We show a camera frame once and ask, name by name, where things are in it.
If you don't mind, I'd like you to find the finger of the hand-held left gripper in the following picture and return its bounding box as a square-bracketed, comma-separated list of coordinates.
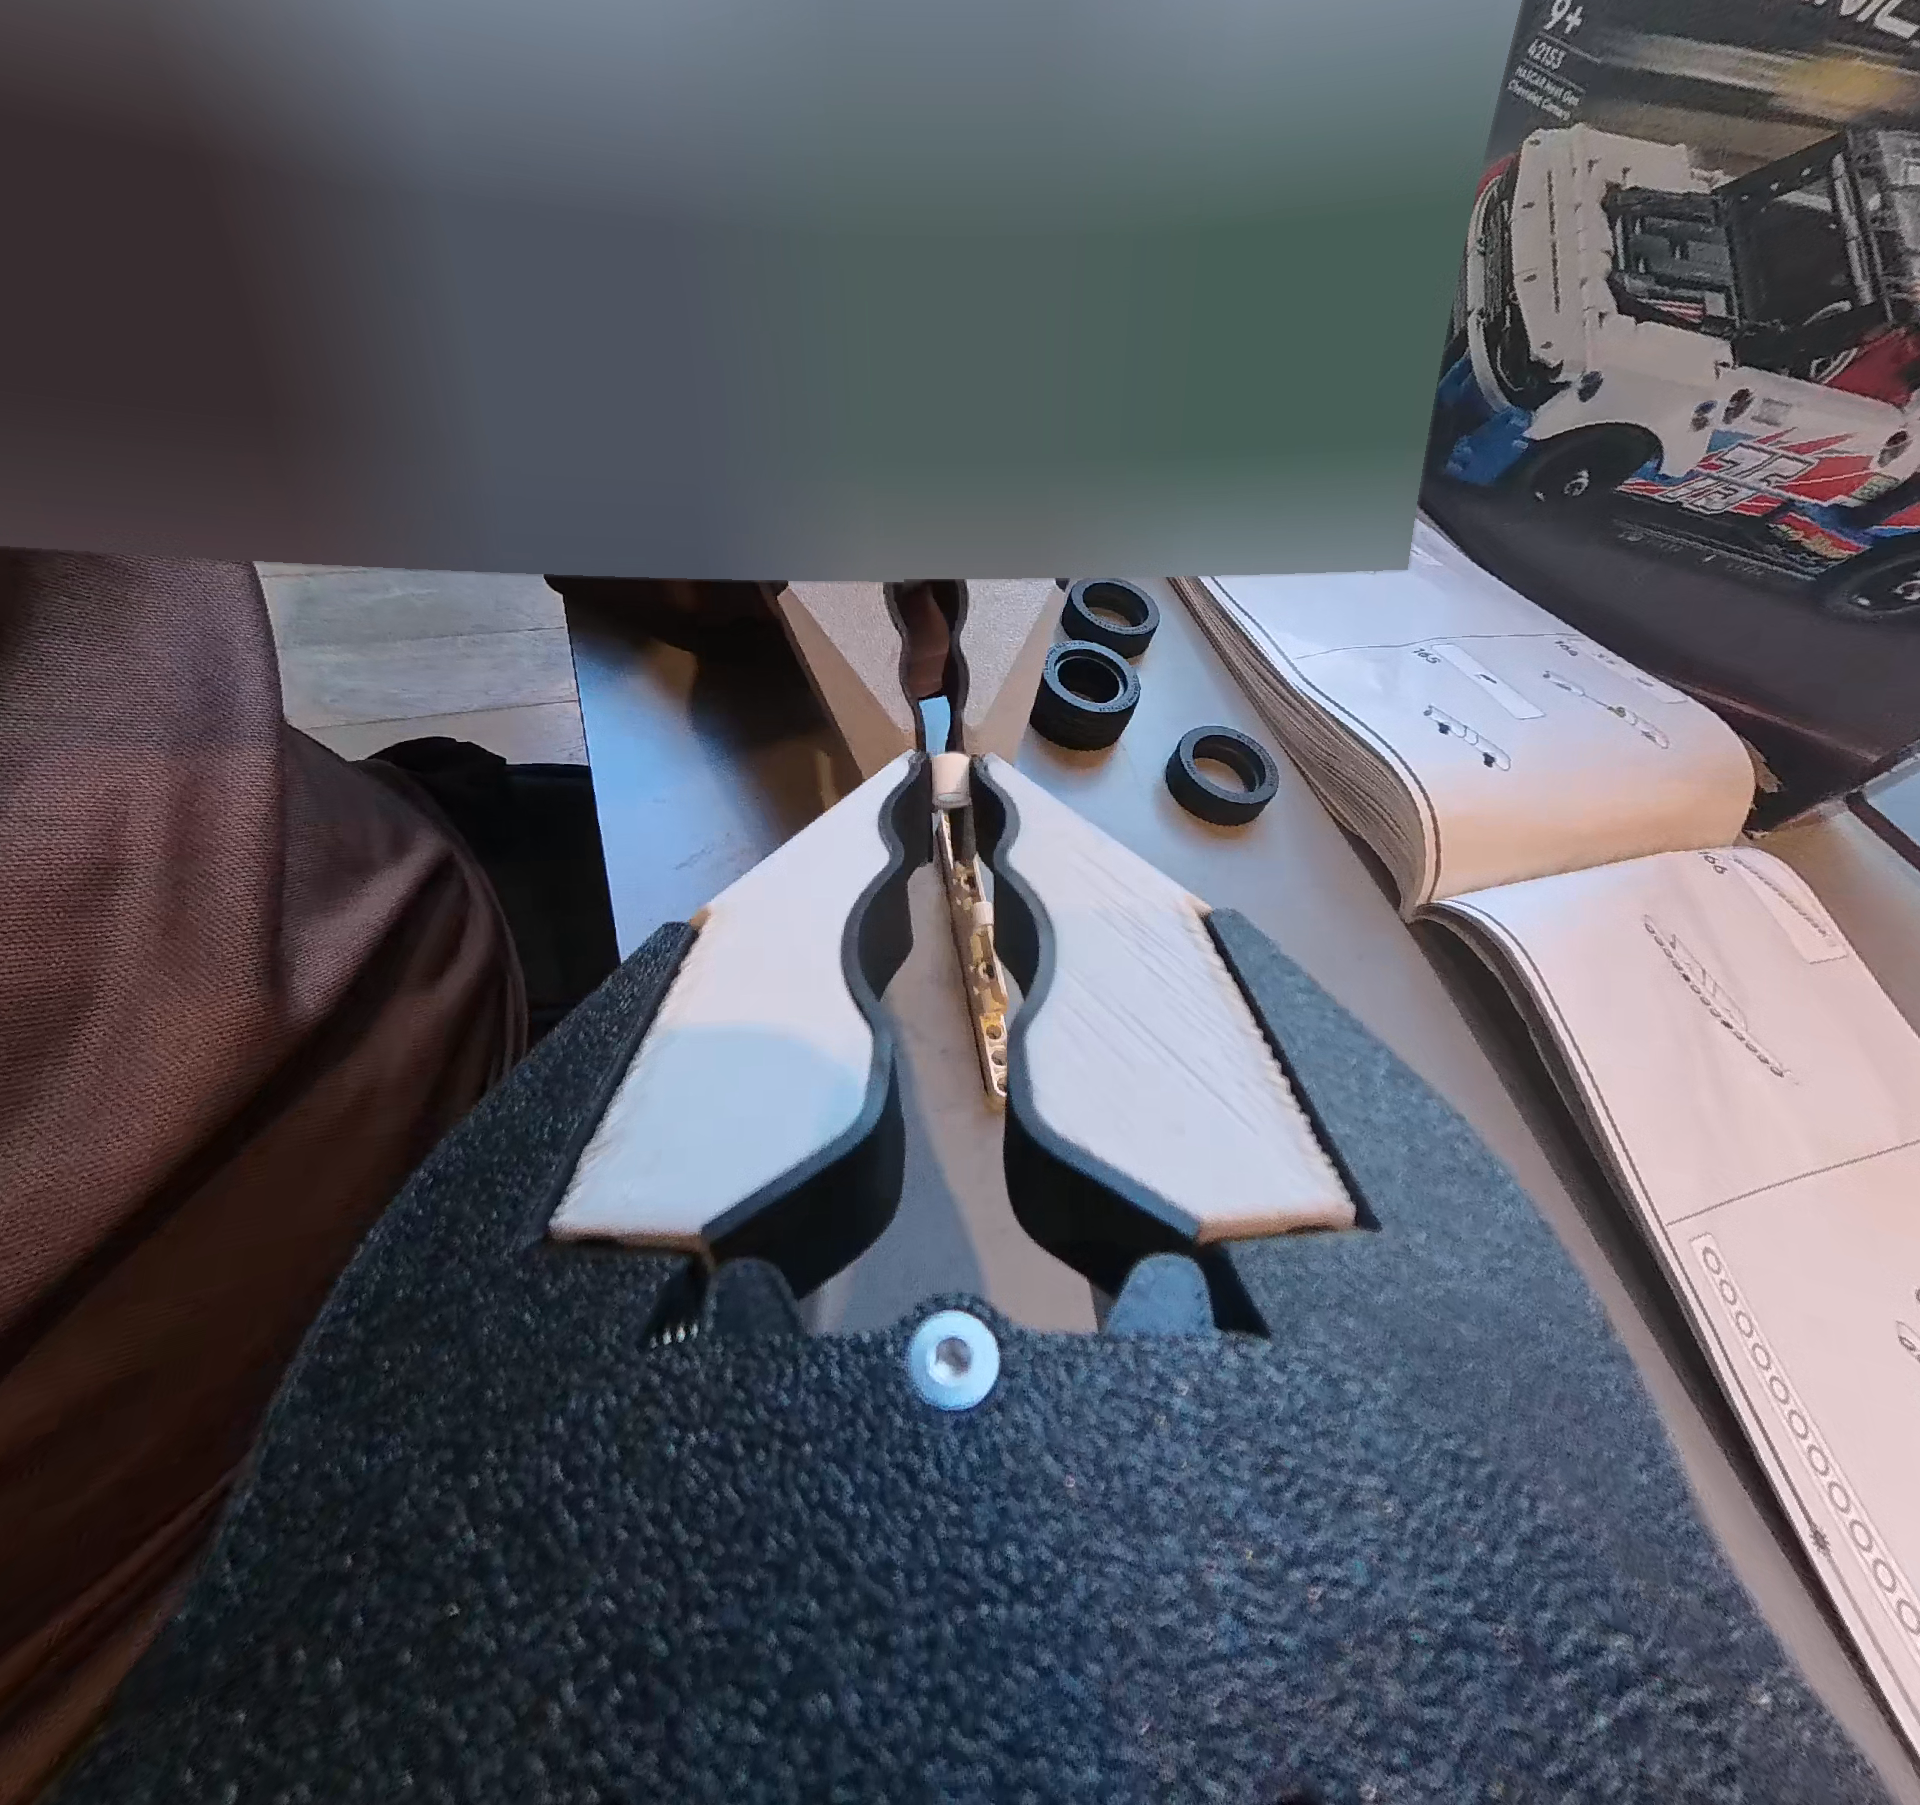
[769, 577, 931, 775]
[948, 577, 1063, 759]

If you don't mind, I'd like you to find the long white toy beam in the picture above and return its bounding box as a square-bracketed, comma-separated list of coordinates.
[930, 807, 1012, 1116]

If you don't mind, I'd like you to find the narrow black rubber tyre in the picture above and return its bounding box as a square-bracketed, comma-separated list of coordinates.
[1059, 577, 1165, 659]

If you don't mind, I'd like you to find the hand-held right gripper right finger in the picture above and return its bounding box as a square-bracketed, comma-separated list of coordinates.
[971, 755, 1359, 1297]

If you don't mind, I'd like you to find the toy car box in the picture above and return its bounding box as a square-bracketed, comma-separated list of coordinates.
[1417, 0, 1920, 831]

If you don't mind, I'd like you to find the person's brown shirt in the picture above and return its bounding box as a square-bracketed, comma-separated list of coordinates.
[0, 550, 527, 1777]

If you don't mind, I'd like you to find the grey desk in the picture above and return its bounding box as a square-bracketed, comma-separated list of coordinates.
[562, 567, 1920, 1805]

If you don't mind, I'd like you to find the open white instruction booklet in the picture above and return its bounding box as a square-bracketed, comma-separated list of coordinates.
[1170, 522, 1920, 1732]

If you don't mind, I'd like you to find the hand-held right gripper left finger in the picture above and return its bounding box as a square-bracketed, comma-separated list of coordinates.
[545, 753, 931, 1297]

